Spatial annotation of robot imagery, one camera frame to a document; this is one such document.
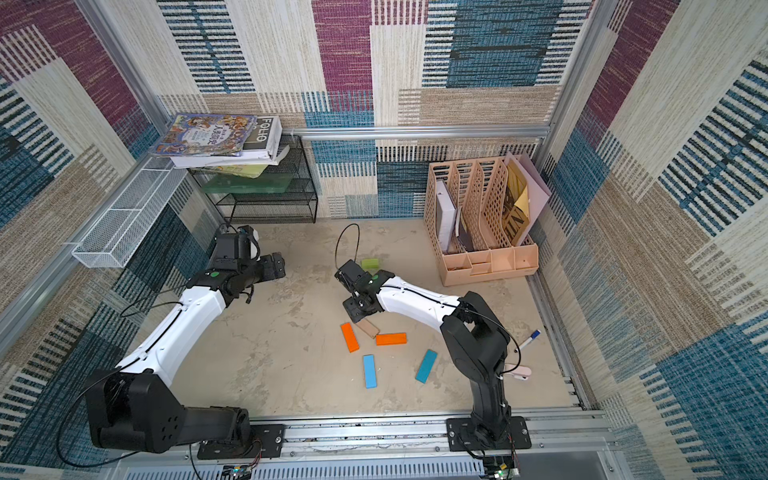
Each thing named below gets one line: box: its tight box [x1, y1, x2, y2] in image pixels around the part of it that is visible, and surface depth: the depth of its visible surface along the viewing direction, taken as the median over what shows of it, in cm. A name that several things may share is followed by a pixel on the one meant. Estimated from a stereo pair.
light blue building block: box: [363, 354, 377, 389], surface depth 85 cm
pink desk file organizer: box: [424, 157, 539, 286], surface depth 104 cm
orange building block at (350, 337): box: [340, 322, 360, 353], surface depth 93 cm
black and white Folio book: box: [170, 116, 290, 168], surface depth 83 cm
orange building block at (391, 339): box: [375, 333, 408, 346], surface depth 93 cm
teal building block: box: [415, 349, 438, 384], surface depth 87 cm
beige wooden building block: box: [355, 318, 380, 339], surface depth 93 cm
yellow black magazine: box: [506, 159, 530, 246], surface depth 98 cm
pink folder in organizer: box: [504, 151, 552, 247], surface depth 91 cm
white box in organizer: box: [436, 180, 456, 253], surface depth 101 cm
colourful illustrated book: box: [153, 114, 257, 156], surface depth 83 cm
